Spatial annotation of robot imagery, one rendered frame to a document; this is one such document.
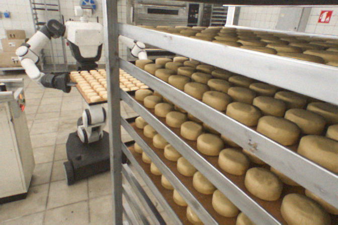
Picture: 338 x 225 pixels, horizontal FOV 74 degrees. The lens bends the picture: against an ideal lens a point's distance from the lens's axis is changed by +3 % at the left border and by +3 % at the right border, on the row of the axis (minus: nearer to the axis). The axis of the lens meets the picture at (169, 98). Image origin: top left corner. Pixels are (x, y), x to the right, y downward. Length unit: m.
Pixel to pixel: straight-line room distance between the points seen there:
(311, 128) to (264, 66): 0.14
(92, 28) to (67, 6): 3.95
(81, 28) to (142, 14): 3.16
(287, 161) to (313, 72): 0.10
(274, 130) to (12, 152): 1.84
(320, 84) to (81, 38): 1.73
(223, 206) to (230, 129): 0.17
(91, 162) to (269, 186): 1.88
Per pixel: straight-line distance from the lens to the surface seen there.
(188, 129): 0.45
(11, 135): 1.91
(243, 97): 0.41
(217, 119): 0.32
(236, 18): 0.87
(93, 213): 1.98
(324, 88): 0.24
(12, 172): 2.07
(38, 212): 2.12
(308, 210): 0.36
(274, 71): 0.26
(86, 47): 1.88
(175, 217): 0.53
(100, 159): 2.15
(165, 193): 0.60
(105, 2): 0.61
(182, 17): 5.23
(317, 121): 0.37
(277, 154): 0.28
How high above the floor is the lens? 1.46
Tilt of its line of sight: 22 degrees down
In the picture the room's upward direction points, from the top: 4 degrees clockwise
